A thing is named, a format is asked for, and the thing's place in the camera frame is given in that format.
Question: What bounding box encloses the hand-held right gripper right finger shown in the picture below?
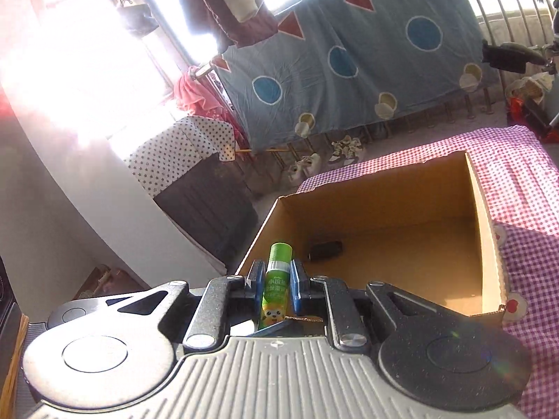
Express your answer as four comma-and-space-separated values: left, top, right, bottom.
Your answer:
290, 258, 443, 352

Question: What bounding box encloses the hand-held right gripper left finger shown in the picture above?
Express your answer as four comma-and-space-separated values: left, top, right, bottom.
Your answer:
107, 260, 265, 352

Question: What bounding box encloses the green glue stick tube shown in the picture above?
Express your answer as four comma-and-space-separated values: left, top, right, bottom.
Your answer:
257, 242, 294, 331

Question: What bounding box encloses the brown cardboard box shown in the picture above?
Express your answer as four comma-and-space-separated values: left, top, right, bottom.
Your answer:
235, 150, 509, 326

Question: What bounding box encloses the black key fob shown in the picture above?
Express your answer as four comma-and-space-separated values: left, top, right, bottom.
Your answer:
308, 240, 344, 263

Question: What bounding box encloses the dark cabinet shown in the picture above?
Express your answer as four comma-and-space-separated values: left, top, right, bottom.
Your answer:
153, 153, 265, 263

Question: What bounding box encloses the white grey sneaker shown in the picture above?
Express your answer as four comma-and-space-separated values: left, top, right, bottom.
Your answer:
345, 135, 366, 160
327, 141, 351, 167

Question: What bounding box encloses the white star-patterned cloth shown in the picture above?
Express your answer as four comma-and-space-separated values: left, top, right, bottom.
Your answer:
124, 116, 237, 198

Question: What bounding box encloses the pink hanging garment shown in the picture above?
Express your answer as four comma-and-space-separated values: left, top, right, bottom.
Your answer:
174, 66, 251, 150

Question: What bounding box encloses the purple checkered tablecloth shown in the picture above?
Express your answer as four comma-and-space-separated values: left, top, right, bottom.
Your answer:
297, 124, 559, 419

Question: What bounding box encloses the dark maroon hanging garment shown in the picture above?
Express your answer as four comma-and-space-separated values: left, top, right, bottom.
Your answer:
170, 0, 280, 52

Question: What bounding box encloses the blue quilt with circles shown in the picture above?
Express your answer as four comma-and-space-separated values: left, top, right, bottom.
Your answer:
216, 0, 487, 153

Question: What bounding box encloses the children's bicycle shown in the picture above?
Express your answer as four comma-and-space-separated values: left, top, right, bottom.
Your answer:
507, 95, 559, 145

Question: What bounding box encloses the black hanging garment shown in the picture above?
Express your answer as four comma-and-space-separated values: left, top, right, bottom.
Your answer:
119, 3, 160, 36

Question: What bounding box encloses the basket with rags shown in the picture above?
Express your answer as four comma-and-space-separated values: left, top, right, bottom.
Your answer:
507, 74, 555, 102

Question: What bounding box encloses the black padded seat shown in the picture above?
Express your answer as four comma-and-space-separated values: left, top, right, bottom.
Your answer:
482, 41, 547, 73

